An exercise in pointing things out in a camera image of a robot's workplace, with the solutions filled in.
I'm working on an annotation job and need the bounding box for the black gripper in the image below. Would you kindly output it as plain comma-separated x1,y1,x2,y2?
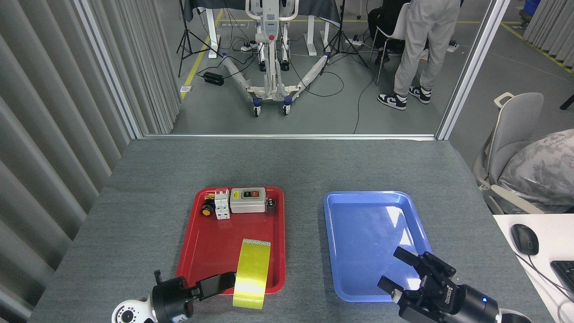
378,247,499,323
152,271,237,323

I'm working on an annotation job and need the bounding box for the yellow tape roll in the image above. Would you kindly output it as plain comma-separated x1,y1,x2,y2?
232,239,271,310

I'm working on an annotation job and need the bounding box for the red plastic tray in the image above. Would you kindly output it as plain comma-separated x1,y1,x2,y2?
176,186,286,296

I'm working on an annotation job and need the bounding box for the blue plastic tray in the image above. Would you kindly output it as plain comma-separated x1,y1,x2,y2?
323,191,447,302

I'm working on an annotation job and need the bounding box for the white circuit breaker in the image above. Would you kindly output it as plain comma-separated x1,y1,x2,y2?
214,190,231,220

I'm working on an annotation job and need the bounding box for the black computer mouse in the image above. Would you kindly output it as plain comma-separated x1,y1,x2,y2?
511,223,539,256

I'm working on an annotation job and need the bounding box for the white desk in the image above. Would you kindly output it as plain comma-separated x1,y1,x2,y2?
492,214,574,323

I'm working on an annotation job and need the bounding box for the black keyboard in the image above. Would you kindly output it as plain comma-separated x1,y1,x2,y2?
550,260,574,294

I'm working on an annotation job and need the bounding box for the person in grey patterned top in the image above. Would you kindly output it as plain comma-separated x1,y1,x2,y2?
497,129,574,214

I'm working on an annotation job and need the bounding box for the grey office chair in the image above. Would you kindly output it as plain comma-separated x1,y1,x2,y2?
472,92,545,215

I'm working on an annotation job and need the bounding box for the grey pleated curtain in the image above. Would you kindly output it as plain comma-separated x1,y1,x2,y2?
524,0,574,74
0,0,182,323

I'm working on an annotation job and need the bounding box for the standing person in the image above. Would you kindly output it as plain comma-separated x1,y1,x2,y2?
377,0,462,111

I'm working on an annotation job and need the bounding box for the white wheeled stand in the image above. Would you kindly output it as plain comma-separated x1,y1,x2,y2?
220,0,335,118

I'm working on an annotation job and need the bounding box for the white chair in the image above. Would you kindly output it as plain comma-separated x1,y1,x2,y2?
370,2,429,86

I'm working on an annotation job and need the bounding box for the black tripod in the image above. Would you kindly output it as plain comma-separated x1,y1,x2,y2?
176,0,223,78
322,0,369,76

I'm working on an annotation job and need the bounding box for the seated person in black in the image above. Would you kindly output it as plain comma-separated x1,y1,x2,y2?
367,0,411,63

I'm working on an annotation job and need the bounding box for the grey switch box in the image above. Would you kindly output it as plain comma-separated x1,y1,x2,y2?
230,188,267,214

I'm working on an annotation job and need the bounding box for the silver rail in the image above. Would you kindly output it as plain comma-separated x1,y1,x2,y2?
143,133,438,140

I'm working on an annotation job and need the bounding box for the silver post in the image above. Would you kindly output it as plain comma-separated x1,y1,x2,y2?
436,0,512,140

